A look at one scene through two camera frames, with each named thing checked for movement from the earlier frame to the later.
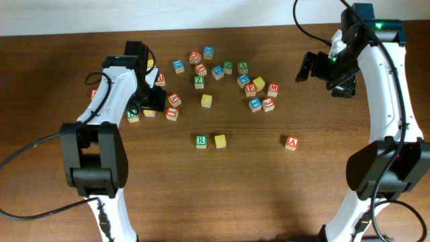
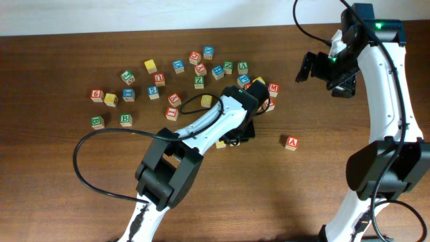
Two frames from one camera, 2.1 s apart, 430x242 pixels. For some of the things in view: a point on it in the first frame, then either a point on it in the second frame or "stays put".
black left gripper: x=154 y=99 to x=245 y=133
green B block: x=132 y=115 to x=125 y=119
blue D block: x=179 y=66 stays put
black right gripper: x=345 y=86 stays put
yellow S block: x=149 y=113 to x=238 y=144
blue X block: x=208 y=52 stays put
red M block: x=273 y=90 stays put
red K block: x=175 y=99 stays put
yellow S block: x=220 y=141 stays put
